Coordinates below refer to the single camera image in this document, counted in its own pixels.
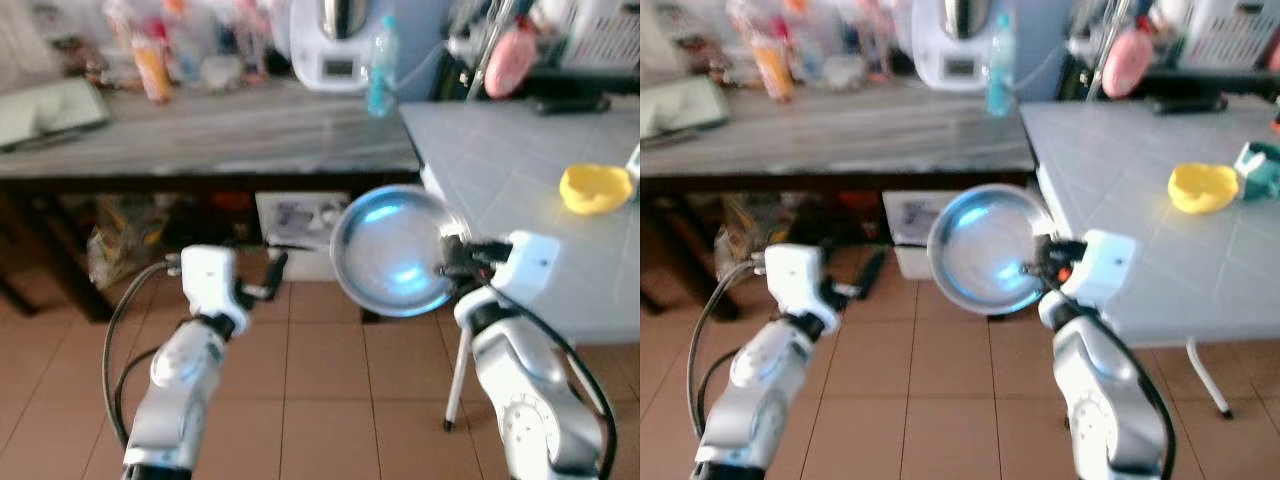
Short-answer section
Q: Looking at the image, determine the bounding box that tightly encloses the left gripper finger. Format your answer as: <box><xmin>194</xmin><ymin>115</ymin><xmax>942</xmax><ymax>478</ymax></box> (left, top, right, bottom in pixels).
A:
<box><xmin>262</xmin><ymin>250</ymin><xmax>291</xmax><ymax>300</ymax></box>
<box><xmin>857</xmin><ymin>249</ymin><xmax>889</xmax><ymax>299</ymax></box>

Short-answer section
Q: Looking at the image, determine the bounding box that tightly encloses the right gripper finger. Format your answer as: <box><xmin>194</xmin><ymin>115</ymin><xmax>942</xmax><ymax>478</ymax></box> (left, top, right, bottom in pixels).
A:
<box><xmin>1020</xmin><ymin>236</ymin><xmax>1051</xmax><ymax>283</ymax></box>
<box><xmin>437</xmin><ymin>236</ymin><xmax>469</xmax><ymax>280</ymax></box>

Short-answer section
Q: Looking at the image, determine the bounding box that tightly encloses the round metal plate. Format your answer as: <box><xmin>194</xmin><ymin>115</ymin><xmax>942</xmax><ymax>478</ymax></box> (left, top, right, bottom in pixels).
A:
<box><xmin>329</xmin><ymin>184</ymin><xmax>464</xmax><ymax>319</ymax></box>
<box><xmin>926</xmin><ymin>183</ymin><xmax>1057</xmax><ymax>318</ymax></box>

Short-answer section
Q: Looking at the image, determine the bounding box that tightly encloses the white plastic bin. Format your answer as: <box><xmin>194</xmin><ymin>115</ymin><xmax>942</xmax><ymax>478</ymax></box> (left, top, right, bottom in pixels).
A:
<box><xmin>881</xmin><ymin>189</ymin><xmax>952</xmax><ymax>282</ymax></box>
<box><xmin>254</xmin><ymin>191</ymin><xmax>352</xmax><ymax>282</ymax></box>

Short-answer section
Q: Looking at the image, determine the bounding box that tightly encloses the white tiled folding table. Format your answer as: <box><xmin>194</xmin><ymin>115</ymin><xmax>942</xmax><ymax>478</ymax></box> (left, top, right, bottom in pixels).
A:
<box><xmin>1017</xmin><ymin>94</ymin><xmax>1280</xmax><ymax>421</ymax></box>
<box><xmin>399</xmin><ymin>94</ymin><xmax>641</xmax><ymax>433</ymax></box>

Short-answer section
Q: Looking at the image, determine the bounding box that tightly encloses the yellow black printed bag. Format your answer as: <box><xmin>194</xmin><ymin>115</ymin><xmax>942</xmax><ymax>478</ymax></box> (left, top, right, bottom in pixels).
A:
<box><xmin>714</xmin><ymin>194</ymin><xmax>782</xmax><ymax>292</ymax></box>
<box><xmin>87</xmin><ymin>194</ymin><xmax>167</xmax><ymax>292</ymax></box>

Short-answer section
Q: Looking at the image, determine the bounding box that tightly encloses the yellow bowl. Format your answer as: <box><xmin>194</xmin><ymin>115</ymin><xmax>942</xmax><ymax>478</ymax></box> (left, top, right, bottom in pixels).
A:
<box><xmin>558</xmin><ymin>162</ymin><xmax>636</xmax><ymax>217</ymax></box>
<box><xmin>1167</xmin><ymin>161</ymin><xmax>1242</xmax><ymax>216</ymax></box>

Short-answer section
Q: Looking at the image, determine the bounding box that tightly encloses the grey top wooden table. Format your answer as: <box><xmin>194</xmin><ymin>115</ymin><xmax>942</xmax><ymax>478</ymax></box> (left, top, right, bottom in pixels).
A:
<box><xmin>640</xmin><ymin>78</ymin><xmax>1037</xmax><ymax>323</ymax></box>
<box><xmin>0</xmin><ymin>78</ymin><xmax>422</xmax><ymax>323</ymax></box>

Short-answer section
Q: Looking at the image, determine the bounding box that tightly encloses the black remote control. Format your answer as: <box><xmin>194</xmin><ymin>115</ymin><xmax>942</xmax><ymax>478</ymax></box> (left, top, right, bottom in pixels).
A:
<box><xmin>1149</xmin><ymin>94</ymin><xmax>1227</xmax><ymax>115</ymax></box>
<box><xmin>534</xmin><ymin>94</ymin><xmax>612</xmax><ymax>115</ymax></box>

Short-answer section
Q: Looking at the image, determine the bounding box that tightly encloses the blue water bottle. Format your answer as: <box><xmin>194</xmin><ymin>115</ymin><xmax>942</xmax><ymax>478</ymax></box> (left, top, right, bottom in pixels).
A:
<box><xmin>365</xmin><ymin>14</ymin><xmax>400</xmax><ymax>119</ymax></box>
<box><xmin>986</xmin><ymin>11</ymin><xmax>1020</xmax><ymax>118</ymax></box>

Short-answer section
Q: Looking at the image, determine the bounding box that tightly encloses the orange sauce bottle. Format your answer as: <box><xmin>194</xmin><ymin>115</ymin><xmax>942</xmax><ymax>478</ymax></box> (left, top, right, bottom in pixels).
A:
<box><xmin>132</xmin><ymin>34</ymin><xmax>174</xmax><ymax>105</ymax></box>
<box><xmin>751</xmin><ymin>34</ymin><xmax>797</xmax><ymax>104</ymax></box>

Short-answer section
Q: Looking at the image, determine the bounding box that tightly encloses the white kitchen appliance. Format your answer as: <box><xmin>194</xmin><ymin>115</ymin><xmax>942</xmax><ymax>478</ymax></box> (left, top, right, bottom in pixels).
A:
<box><xmin>289</xmin><ymin>0</ymin><xmax>394</xmax><ymax>94</ymax></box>
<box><xmin>911</xmin><ymin>0</ymin><xmax>1012</xmax><ymax>94</ymax></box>

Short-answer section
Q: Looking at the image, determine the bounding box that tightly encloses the green-rimmed white tray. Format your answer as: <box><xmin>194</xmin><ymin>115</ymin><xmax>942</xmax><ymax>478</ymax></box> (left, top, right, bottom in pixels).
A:
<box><xmin>0</xmin><ymin>77</ymin><xmax>112</xmax><ymax>154</ymax></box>
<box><xmin>640</xmin><ymin>74</ymin><xmax>732</xmax><ymax>142</ymax></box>

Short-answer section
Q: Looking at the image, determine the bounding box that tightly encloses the white slatted basket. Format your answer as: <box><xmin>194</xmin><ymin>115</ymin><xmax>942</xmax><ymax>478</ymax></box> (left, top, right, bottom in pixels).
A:
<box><xmin>554</xmin><ymin>0</ymin><xmax>641</xmax><ymax>72</ymax></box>
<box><xmin>1164</xmin><ymin>0</ymin><xmax>1280</xmax><ymax>72</ymax></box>

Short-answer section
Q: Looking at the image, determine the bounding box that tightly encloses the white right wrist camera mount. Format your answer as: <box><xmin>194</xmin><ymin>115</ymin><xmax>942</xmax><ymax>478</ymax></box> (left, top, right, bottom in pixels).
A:
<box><xmin>1060</xmin><ymin>229</ymin><xmax>1139</xmax><ymax>309</ymax></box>
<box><xmin>494</xmin><ymin>229</ymin><xmax>562</xmax><ymax>307</ymax></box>

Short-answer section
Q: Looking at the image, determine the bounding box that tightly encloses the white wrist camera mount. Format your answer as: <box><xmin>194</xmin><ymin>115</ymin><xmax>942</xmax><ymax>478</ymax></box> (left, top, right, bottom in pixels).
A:
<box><xmin>494</xmin><ymin>229</ymin><xmax>562</xmax><ymax>307</ymax></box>
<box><xmin>179</xmin><ymin>244</ymin><xmax>252</xmax><ymax>337</ymax></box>
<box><xmin>1060</xmin><ymin>229</ymin><xmax>1139</xmax><ymax>309</ymax></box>
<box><xmin>764</xmin><ymin>242</ymin><xmax>838</xmax><ymax>337</ymax></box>

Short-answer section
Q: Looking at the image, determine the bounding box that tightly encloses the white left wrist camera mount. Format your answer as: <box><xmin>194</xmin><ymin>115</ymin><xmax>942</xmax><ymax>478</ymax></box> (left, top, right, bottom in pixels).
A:
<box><xmin>764</xmin><ymin>242</ymin><xmax>838</xmax><ymax>337</ymax></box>
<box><xmin>179</xmin><ymin>244</ymin><xmax>252</xmax><ymax>337</ymax></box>

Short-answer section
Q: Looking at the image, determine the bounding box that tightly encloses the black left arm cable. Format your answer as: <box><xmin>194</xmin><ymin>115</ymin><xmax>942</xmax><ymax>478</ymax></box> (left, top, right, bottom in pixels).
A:
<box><xmin>103</xmin><ymin>260</ymin><xmax>187</xmax><ymax>447</ymax></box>
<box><xmin>687</xmin><ymin>260</ymin><xmax>768</xmax><ymax>443</ymax></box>

